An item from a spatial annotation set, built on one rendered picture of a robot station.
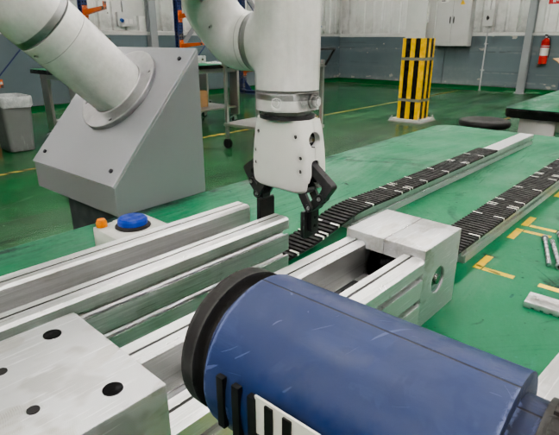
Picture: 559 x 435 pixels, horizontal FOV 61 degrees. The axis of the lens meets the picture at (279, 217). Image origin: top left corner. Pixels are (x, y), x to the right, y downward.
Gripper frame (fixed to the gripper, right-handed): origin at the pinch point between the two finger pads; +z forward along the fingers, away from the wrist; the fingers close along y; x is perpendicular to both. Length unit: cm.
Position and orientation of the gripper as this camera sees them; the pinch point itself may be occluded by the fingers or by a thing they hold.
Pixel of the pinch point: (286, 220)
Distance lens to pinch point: 69.8
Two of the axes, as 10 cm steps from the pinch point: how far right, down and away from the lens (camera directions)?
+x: -6.8, 2.5, -6.9
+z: 0.0, 9.4, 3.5
